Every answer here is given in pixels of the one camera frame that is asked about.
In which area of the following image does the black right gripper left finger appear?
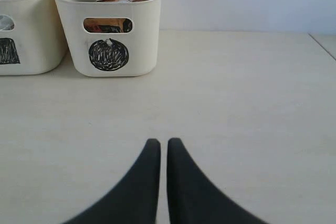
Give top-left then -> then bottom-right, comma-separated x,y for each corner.
66,138 -> 161,223

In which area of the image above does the cream bin circle mark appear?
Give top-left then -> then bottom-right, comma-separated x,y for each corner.
52,0 -> 163,78

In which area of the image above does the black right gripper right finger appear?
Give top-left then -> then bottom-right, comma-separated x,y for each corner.
167,138 -> 265,223

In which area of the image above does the cream bin square mark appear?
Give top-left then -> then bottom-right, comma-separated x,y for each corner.
1,0 -> 68,76

